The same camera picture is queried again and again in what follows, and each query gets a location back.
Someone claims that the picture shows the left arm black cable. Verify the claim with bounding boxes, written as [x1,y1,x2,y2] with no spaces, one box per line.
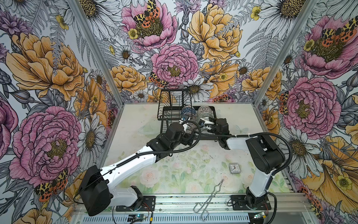
[106,119,202,177]

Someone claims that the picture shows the small clear square clock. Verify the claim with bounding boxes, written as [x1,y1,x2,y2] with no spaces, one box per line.
[229,163,241,174]

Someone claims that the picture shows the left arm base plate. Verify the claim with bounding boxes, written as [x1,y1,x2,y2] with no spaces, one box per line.
[115,186,156,212]

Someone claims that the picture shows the metal wire tongs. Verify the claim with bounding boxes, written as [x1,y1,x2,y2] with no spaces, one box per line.
[193,179,224,222]

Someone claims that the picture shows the black wire dish rack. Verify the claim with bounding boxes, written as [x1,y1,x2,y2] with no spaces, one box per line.
[157,86,218,141]

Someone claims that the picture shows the blue patterned bowl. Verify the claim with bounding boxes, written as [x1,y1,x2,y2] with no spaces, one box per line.
[180,106,196,116]

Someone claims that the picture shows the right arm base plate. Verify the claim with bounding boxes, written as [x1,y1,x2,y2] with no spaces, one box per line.
[227,192,271,211]

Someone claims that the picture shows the green circuit board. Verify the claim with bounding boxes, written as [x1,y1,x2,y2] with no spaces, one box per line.
[127,214,148,224]

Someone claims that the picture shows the black white dotted bowl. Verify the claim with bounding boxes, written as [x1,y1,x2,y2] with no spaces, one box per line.
[185,122,197,134]

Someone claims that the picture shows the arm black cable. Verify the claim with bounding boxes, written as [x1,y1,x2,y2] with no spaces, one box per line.
[106,119,202,177]
[200,131,293,224]

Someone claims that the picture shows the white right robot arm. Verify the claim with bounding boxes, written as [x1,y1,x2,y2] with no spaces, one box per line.
[212,119,286,209]

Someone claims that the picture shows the white red diamond bowl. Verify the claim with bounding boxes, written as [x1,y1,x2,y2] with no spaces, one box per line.
[197,105,214,118]

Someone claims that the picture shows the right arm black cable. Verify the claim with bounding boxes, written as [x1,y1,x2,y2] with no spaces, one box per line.
[200,131,293,224]

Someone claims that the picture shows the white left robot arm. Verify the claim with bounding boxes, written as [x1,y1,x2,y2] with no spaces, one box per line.
[77,121,200,217]

